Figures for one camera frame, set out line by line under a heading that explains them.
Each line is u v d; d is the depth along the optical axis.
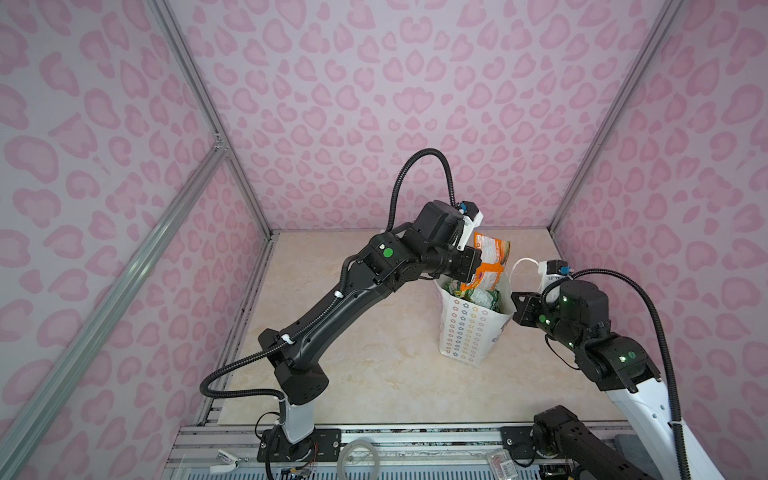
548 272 0.61
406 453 0.72
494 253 0.66
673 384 0.43
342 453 0.70
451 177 0.53
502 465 0.68
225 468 0.69
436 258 0.51
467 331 0.75
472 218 0.55
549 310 0.58
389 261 0.43
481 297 0.77
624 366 0.44
